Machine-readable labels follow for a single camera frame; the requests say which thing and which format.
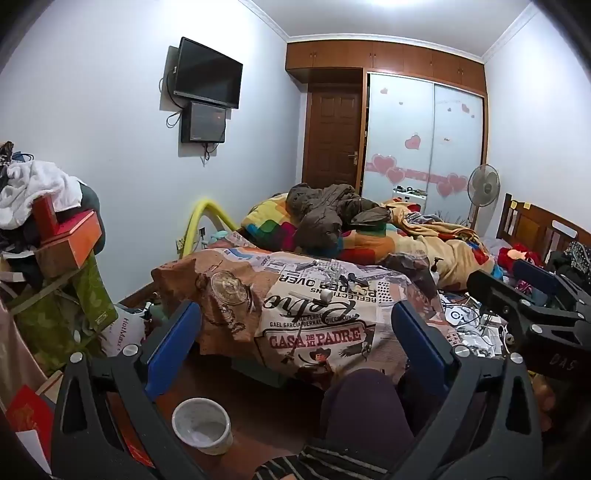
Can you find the red orange boxes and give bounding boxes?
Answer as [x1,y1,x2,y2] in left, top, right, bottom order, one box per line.
[34,234,99,279]

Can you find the printed newspaper-style tablecloth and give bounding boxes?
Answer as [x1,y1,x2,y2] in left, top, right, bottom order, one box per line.
[151,232,446,394]

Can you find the red plush toy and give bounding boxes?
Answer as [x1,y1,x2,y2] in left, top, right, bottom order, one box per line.
[497,242,546,278]

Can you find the green leaf-print bag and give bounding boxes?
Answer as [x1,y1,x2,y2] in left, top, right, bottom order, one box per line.
[13,272,105,376]
[71,253,119,332]

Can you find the brown wooden door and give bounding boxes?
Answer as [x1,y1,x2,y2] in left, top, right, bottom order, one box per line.
[302,88,363,191]

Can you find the dark patterned bag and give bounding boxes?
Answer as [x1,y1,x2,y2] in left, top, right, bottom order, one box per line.
[549,240,591,289]

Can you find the colourful patchwork quilt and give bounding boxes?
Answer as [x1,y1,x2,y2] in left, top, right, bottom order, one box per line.
[240,191,496,291]

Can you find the orange flat box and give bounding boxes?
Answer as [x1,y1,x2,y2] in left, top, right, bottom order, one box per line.
[41,210,103,247]

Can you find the red upright box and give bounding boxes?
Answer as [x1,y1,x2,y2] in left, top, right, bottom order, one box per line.
[31,194,61,241]

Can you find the clear plastic packaging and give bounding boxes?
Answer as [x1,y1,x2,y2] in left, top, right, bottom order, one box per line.
[316,260,371,291]

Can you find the pink satin cloth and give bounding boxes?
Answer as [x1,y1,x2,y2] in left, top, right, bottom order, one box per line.
[0,295,49,386]

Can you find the tangle of white cables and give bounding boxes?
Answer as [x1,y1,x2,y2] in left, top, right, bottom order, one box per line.
[438,293,515,360]

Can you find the red gold-print envelope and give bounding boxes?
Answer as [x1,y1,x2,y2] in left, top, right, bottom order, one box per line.
[4,384,57,435]

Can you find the dark green round cushion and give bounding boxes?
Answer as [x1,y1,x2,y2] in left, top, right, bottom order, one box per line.
[78,181,108,241]

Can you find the black wall television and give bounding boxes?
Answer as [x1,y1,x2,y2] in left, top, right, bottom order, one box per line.
[172,37,244,110]

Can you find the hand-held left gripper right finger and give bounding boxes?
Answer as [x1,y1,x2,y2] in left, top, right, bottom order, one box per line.
[392,300,544,480]

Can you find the white bedside cabinet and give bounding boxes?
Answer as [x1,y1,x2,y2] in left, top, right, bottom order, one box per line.
[392,185,428,207]

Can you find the white standing fan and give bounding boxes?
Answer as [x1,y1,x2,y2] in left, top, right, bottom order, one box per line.
[467,164,501,230]

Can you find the wall power socket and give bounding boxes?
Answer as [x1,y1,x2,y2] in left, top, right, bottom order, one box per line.
[177,226,207,251]

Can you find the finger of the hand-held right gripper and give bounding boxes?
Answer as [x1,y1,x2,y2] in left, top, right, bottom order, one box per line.
[466,269,589,344]
[512,258,591,309]

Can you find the person's purple trouser leg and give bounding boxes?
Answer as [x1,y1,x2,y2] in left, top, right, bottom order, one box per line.
[318,368,417,445]

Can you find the yellow foam tube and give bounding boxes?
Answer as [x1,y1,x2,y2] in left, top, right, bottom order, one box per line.
[177,197,239,259]

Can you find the wooden bed headboard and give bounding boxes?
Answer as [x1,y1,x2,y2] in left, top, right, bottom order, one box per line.
[496,193,591,265]

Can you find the dark plastic bag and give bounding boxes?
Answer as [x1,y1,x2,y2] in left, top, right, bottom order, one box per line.
[385,251,438,300]

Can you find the wooden overhead cabinets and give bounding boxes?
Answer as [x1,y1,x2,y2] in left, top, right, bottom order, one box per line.
[285,39,488,97]

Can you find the white crumpled cloth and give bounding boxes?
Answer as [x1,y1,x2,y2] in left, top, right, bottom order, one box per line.
[0,160,84,230]

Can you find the black television cable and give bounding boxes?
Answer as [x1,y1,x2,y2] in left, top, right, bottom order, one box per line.
[159,76,182,128]

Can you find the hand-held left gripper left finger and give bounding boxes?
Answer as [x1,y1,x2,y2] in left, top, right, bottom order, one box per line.
[51,300,208,480]

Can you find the white plastic cup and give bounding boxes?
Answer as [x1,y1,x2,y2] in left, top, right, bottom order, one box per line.
[172,398,234,456]

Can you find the person's striped clothing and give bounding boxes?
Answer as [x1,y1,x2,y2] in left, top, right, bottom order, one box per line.
[252,438,403,480]

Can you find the white plastic shopping bag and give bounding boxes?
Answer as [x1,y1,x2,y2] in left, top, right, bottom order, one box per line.
[99,305,147,359]

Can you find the group of pink heart stickers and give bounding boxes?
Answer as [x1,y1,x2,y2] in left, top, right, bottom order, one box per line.
[367,85,472,199]

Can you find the pale teal container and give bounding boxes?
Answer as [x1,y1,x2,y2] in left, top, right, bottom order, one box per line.
[147,301,180,328]

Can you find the small black wall monitor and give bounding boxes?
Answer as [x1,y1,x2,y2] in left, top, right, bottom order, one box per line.
[180,102,228,145]

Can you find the white sliding-door wardrobe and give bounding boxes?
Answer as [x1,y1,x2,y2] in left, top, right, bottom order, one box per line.
[361,69,489,223]

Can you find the brown padded jacket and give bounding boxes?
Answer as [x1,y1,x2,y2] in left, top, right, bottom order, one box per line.
[286,182,393,256]

